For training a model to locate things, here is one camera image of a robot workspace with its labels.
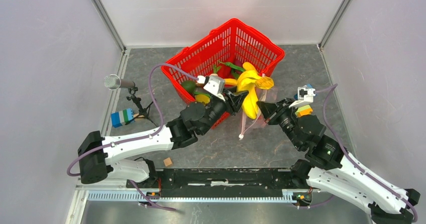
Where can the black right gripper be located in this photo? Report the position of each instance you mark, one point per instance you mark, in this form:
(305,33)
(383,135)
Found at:
(271,111)

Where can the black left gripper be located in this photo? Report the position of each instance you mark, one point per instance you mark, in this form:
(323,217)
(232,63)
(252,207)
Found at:
(233,98)

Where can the clear zip top bag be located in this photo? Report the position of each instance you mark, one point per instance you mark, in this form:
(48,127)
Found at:
(252,117)

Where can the yellow toy banana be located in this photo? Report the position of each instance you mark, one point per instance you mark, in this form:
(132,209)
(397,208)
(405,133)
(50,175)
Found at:
(248,79)

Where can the green toy avocado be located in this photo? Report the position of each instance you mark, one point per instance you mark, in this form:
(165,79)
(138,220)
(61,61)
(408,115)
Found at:
(189,85)

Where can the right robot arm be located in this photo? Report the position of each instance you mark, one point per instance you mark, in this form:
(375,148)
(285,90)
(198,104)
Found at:
(329,167)

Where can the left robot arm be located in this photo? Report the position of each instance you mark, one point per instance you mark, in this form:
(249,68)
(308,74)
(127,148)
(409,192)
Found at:
(101,157)

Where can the yellow toy pineapple slice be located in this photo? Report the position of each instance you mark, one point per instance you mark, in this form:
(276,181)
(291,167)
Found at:
(202,98)

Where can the red plastic basket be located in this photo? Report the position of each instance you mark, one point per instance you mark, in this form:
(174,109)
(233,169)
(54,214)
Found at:
(233,42)

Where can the small wooden cube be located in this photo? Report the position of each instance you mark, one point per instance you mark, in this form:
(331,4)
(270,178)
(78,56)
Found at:
(168,162)

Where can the blue green white block stack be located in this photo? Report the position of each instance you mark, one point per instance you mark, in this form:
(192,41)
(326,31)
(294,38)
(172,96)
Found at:
(122,118)

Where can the silver mesh microphone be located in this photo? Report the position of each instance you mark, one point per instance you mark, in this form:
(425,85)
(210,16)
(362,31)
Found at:
(114,82)

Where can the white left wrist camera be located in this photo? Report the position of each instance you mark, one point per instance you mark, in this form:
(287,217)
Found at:
(213,84)

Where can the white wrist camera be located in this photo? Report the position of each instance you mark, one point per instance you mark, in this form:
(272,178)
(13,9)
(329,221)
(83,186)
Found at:
(304,97)
(213,84)

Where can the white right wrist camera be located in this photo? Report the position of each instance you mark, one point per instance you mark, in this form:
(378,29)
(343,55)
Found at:
(304,97)

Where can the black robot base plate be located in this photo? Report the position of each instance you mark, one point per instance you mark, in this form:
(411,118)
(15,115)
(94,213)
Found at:
(223,182)

